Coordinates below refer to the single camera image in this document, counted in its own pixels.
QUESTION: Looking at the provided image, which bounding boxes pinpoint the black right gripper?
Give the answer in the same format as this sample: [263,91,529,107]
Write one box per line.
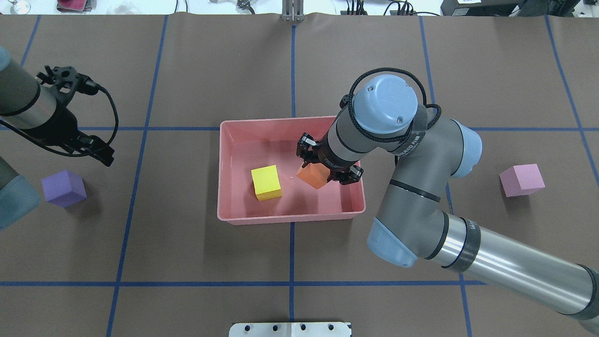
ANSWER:
[297,133,364,185]

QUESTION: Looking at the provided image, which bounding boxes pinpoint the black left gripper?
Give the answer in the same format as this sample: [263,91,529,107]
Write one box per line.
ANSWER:
[37,66,116,167]

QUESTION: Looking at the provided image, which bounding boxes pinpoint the orange foam cube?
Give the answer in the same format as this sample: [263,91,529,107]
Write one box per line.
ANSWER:
[297,163,331,190]

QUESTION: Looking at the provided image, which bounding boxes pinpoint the purple foam cube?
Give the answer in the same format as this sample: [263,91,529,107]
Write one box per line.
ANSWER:
[41,170,88,208]

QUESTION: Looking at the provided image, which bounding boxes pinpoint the yellow foam cube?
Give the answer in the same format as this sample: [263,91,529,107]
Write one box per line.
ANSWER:
[250,165,282,201]

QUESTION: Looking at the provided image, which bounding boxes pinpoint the pink foam cube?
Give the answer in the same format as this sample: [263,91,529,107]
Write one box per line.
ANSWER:
[499,163,546,197]

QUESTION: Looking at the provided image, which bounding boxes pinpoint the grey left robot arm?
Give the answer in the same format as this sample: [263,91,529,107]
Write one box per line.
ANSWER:
[0,48,119,166]

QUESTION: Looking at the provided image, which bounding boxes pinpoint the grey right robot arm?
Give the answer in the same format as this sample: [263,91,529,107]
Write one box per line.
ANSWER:
[297,67,598,334]

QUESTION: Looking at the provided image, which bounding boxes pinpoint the pink plastic bin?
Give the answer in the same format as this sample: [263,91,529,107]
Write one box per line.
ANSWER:
[217,117,366,225]

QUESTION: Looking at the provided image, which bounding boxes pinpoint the red cloth item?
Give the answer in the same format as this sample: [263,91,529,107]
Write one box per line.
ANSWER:
[56,0,97,13]

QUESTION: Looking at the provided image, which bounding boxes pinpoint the black box on bench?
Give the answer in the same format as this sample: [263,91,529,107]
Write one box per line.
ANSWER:
[440,0,580,17]

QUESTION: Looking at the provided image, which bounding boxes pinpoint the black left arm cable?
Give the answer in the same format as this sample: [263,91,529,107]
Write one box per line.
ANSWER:
[0,80,120,157]

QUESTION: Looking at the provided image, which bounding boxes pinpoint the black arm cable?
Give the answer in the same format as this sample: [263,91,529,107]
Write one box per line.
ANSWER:
[0,80,120,157]
[340,67,443,165]

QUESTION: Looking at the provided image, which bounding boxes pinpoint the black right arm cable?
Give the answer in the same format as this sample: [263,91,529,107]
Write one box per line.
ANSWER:
[340,67,443,165]

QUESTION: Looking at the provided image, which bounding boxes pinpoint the grey metal bracket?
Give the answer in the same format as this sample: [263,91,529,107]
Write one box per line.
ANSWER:
[281,0,305,23]

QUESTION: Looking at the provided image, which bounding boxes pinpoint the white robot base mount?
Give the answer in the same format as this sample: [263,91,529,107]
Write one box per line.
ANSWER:
[228,322,353,337]

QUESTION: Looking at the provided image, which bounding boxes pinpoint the black bench cables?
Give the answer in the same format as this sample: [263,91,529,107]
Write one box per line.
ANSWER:
[339,0,443,17]

